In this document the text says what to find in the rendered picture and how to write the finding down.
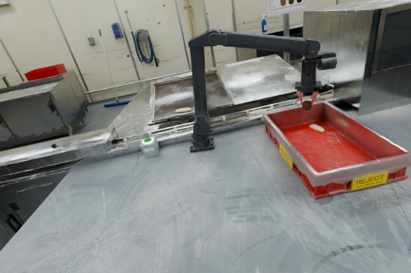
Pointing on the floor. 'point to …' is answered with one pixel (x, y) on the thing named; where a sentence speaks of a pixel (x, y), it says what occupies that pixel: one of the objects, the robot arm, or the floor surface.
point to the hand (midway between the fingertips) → (307, 103)
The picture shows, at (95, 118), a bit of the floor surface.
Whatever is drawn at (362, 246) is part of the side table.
